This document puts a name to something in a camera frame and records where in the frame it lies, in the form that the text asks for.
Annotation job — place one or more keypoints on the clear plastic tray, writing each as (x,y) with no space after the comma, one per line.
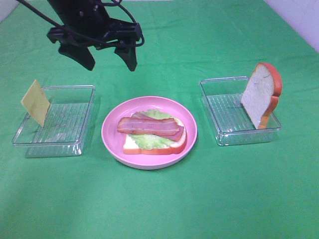
(66,127)
(228,119)

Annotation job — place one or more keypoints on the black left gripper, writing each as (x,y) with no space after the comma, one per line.
(87,23)

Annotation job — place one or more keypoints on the yellow cheese slice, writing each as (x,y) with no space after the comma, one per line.
(36,103)

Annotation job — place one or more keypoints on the toast slice with red crust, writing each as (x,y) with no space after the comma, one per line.
(176,148)

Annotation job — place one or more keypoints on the clear left plastic tray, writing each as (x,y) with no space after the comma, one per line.
(66,127)

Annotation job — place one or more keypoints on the green tablecloth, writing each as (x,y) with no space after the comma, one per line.
(258,191)

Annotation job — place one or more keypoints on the pink round plate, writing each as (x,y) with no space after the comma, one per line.
(114,140)

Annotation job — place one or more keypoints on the green lettuce leaf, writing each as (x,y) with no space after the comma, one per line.
(150,141)

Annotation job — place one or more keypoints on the clear right plastic tray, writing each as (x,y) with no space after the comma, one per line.
(228,119)

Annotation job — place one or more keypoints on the bacon strip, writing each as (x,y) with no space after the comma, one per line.
(175,137)
(158,127)

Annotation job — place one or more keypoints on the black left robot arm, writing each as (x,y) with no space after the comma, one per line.
(86,23)

